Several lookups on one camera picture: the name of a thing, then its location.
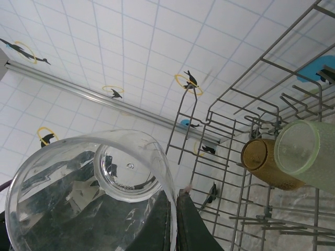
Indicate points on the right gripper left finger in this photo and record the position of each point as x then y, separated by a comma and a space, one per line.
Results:
159, 230

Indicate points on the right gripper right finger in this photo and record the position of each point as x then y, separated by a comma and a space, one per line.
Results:
191, 227

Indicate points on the clear plastic cup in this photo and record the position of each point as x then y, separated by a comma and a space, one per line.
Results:
125, 177

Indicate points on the amber textured plastic cup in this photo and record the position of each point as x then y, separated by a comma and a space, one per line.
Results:
261, 157

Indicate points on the pale green textured cup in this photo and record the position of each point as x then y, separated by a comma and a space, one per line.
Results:
298, 146

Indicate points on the aluminium frame post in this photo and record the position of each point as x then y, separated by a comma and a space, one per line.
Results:
104, 98

